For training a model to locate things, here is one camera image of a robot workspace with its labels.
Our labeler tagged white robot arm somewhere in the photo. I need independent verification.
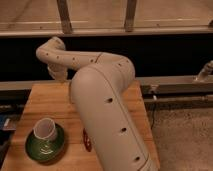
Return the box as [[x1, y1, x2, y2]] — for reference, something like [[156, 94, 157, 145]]
[[36, 37, 158, 171]]

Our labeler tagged metal window frame post right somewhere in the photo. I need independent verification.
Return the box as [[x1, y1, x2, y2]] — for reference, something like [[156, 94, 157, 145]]
[[124, 0, 137, 32]]

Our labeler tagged white paper cup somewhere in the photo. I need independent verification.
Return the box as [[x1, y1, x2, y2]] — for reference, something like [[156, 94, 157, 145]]
[[33, 118, 57, 141]]

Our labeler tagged dark red oval object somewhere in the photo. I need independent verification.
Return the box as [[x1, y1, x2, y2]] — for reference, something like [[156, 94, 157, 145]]
[[83, 129, 92, 152]]

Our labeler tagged grey pipe fitting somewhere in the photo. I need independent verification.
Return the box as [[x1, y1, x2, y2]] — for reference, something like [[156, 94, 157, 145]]
[[195, 60, 213, 82]]

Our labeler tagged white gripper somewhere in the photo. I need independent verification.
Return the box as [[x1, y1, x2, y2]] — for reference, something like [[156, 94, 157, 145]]
[[48, 66, 68, 83]]

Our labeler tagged metal window frame post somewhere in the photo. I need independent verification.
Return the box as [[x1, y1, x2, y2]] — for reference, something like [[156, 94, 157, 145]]
[[56, 0, 72, 34], [124, 0, 137, 32]]

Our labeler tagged green plate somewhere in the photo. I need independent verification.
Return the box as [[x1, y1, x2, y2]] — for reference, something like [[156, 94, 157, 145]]
[[25, 124, 65, 163]]

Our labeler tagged metal window frame post left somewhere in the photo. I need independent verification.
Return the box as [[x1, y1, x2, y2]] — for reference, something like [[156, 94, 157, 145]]
[[56, 0, 72, 34]]

